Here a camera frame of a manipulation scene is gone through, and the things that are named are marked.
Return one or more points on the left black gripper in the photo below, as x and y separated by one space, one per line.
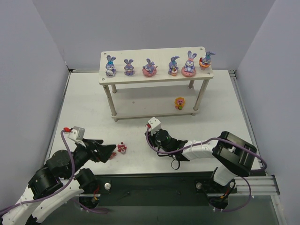
93 150

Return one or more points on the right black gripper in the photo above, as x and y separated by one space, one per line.
161 136

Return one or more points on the pink bear cake toy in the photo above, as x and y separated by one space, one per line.
122 148

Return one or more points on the pink bear sunflower toy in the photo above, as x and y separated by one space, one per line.
179 103

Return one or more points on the small purple bunny with strawberry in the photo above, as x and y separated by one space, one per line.
173 66

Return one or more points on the purple bunny sitting toy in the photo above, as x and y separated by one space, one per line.
129 68

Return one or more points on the purple bunny blue bow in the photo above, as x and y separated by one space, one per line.
110 67

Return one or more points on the purple bunny red base toy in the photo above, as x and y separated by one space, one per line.
205 61

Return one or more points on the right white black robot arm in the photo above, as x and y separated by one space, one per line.
235 155

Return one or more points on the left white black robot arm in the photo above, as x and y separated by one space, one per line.
60 179

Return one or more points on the white wooden two-tier shelf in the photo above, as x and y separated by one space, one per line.
138 96

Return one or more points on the pink strawberry cake toy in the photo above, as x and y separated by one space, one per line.
112 155

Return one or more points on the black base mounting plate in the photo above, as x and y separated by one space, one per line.
158 189

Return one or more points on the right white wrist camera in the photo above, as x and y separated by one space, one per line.
154 125

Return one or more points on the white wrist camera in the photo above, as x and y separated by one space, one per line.
75 134
154 125

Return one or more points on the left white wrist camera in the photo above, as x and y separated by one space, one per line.
75 134

